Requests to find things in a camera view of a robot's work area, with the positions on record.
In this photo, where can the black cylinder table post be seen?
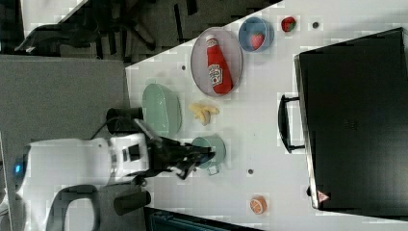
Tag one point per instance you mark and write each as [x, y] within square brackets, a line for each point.
[128, 203]
[119, 121]

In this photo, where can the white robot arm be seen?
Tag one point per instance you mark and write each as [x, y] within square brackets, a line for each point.
[100, 162]

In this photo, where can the small red strawberry toy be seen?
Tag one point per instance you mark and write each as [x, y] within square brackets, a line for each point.
[288, 24]

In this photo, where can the grey round plate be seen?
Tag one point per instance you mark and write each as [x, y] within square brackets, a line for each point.
[231, 51]

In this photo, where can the blue bowl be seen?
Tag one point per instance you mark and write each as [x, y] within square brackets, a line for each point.
[254, 25]

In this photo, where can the black oven door handle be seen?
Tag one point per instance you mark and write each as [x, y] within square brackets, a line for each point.
[284, 124]

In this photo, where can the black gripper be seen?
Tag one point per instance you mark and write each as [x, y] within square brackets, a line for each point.
[164, 154]

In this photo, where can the green cup with handle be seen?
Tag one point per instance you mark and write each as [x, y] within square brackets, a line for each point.
[215, 142]

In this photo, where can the red plush strawberry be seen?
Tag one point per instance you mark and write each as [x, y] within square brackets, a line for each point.
[257, 40]

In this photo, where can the black office chair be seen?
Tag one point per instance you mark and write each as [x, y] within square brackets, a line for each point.
[80, 22]

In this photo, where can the red plush ketchup bottle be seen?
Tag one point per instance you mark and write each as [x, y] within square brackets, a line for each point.
[218, 69]

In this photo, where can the yellow plush banana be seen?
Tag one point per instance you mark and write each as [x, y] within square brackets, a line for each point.
[203, 112]

